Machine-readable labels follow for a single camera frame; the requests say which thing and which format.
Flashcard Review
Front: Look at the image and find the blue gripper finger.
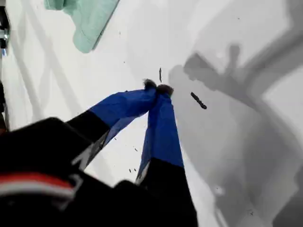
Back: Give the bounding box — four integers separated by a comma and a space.
135, 84, 199, 227
66, 79, 157, 170

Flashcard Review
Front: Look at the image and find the pale green T-shirt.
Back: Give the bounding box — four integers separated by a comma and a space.
44, 0, 121, 53

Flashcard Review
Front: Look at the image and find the black strip scrap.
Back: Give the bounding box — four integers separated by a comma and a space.
190, 92, 207, 110

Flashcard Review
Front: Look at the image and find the dark brown object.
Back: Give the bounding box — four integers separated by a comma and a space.
0, 80, 10, 133

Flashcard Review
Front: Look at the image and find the black device with metal parts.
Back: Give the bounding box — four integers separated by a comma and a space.
0, 0, 11, 56

